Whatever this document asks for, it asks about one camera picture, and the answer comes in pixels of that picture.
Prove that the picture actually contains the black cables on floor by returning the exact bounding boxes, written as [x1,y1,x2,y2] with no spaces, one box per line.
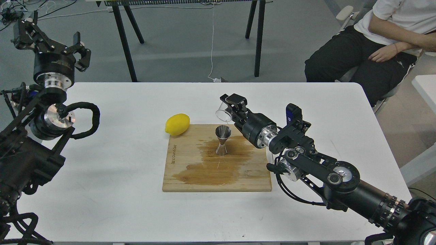
[0,0,79,33]

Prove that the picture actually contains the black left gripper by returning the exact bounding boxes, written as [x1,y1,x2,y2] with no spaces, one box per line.
[11,10,91,89]

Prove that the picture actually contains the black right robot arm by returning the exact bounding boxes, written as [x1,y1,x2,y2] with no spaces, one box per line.
[220,94,436,245]

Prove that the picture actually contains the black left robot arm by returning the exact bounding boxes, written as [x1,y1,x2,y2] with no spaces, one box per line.
[0,11,100,245]

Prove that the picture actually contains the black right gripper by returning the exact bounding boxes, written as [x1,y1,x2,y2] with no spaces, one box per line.
[220,94,278,149]

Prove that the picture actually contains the clear glass measuring cup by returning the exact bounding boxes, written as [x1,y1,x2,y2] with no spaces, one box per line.
[215,102,232,124]

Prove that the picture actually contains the yellow lemon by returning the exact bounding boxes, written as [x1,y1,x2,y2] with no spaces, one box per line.
[165,113,190,136]

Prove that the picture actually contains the wooden cutting board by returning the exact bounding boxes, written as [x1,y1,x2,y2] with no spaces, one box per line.
[162,124,271,192]

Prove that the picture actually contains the seated person white shirt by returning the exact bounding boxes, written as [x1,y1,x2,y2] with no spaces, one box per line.
[304,0,436,107]

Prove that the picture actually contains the person left hand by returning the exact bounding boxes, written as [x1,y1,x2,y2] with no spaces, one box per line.
[368,44,400,63]

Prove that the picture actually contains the white hanging cable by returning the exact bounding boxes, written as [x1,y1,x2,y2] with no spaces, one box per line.
[208,3,222,83]

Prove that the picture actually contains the steel double jigger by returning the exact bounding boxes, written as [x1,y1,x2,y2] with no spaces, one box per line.
[215,125,231,156]

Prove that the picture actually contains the white office chair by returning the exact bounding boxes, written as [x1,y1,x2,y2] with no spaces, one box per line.
[336,5,360,31]

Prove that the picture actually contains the black leg background table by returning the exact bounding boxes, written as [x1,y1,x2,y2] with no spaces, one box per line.
[90,0,268,82]

